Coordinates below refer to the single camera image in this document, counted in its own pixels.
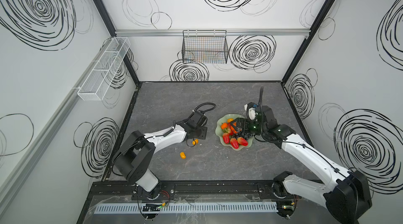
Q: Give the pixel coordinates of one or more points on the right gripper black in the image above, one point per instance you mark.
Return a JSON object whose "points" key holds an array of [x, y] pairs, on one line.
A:
{"points": [[240, 124]]}

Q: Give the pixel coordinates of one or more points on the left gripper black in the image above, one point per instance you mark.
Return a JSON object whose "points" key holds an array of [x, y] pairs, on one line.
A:
{"points": [[199, 132]]}

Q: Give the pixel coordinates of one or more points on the fake strawberry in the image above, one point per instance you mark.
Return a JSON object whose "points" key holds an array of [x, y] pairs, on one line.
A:
{"points": [[243, 142], [234, 143], [226, 138]]}

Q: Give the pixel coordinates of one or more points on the light green wavy fruit bowl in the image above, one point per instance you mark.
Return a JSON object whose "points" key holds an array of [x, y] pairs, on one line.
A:
{"points": [[219, 132]]}

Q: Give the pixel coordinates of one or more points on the dark fake grape bunch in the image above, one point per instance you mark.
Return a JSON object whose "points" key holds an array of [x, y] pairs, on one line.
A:
{"points": [[244, 135]]}

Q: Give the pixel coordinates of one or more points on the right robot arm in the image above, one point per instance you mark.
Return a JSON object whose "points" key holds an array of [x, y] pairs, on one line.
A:
{"points": [[343, 192]]}

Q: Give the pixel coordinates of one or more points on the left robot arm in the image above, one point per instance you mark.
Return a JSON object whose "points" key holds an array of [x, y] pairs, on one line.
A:
{"points": [[134, 156]]}

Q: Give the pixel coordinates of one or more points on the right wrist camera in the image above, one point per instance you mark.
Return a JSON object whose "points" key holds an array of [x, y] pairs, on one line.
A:
{"points": [[251, 113]]}

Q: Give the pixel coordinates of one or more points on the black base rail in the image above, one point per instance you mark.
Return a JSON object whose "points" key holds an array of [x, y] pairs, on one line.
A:
{"points": [[264, 189]]}

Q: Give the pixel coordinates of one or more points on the black wire wall basket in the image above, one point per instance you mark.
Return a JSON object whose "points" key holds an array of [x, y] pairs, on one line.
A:
{"points": [[205, 46]]}

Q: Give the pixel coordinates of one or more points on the white slotted cable duct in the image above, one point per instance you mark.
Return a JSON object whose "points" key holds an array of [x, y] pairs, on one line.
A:
{"points": [[184, 208]]}

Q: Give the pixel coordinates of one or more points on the white mesh wall shelf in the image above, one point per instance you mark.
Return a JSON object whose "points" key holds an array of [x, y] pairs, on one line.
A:
{"points": [[106, 66]]}

